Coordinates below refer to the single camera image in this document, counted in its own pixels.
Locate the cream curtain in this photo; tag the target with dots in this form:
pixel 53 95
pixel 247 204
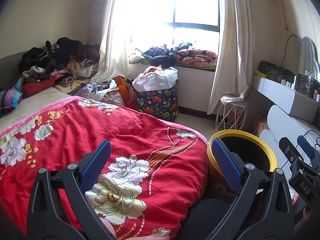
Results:
pixel 234 69
pixel 114 47

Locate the orange bag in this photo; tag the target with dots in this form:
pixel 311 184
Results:
pixel 121 84

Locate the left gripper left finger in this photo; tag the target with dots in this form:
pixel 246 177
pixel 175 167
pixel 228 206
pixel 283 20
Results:
pixel 47 218

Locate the floral pink fabric bag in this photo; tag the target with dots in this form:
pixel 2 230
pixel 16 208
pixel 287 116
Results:
pixel 113 97

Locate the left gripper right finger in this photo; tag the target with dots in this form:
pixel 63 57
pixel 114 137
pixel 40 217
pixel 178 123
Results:
pixel 255 213

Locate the red floral blanket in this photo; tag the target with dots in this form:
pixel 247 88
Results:
pixel 157 170

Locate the white wire side table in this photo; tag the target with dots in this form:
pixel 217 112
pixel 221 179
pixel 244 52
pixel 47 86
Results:
pixel 231 116

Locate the cream right curtain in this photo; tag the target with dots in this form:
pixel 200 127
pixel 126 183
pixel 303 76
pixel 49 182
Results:
pixel 234 69

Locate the pile of dark clothes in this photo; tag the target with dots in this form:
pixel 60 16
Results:
pixel 64 65

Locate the cream left curtain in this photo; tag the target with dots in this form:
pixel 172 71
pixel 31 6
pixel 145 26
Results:
pixel 114 47

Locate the orange patterned folded blanket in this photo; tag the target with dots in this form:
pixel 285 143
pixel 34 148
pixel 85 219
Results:
pixel 197 58

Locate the yellow rimmed trash bin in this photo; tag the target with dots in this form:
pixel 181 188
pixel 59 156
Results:
pixel 250 149

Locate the dinosaur print laundry basket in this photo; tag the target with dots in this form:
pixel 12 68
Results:
pixel 162 104

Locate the dark blue jacket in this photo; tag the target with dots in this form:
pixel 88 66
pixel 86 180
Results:
pixel 164 57

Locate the arched vanity mirror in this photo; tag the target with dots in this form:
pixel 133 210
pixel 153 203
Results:
pixel 308 60

